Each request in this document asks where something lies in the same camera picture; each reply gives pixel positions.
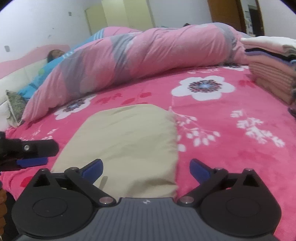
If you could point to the person's head, dark hair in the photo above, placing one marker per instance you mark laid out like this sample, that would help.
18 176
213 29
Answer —
54 54

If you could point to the brown wooden door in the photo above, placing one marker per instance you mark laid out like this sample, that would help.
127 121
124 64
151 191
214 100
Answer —
229 12

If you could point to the yellow-green wardrobe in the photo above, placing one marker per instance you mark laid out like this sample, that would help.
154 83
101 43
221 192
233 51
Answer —
135 14

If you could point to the pink white headboard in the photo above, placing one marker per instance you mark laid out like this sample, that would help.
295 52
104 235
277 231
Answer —
18 73

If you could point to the blue patterned blanket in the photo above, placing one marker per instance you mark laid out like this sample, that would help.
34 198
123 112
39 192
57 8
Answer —
28 91

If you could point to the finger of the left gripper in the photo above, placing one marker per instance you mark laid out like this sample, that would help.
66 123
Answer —
17 154

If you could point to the stack of folded clothes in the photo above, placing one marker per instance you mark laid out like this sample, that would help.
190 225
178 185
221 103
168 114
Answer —
272 62

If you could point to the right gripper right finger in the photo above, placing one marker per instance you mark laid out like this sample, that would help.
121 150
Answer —
219 187

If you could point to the beige trousers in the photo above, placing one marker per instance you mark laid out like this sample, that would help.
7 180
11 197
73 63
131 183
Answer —
137 145

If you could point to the green floral pillow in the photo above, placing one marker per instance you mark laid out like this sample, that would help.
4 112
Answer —
16 105

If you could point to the wall socket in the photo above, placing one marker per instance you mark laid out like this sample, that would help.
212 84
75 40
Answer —
7 48

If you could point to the pink grey rolled quilt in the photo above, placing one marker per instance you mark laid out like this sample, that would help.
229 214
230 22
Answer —
119 59

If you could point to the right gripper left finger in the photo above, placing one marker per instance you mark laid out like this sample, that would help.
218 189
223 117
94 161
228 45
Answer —
72 188

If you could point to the pink floral bed sheet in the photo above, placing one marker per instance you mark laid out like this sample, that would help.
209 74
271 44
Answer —
222 118

